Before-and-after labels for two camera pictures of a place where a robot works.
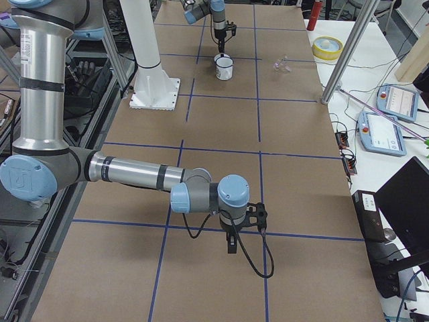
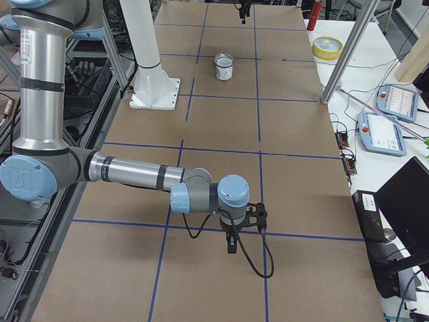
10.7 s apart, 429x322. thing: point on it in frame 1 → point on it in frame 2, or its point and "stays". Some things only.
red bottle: x=316 y=9 stays
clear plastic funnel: x=281 y=66 → x=224 y=60
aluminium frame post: x=364 y=15 stays
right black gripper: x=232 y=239 stays
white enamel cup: x=224 y=66 stays
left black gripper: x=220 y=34 → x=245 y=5
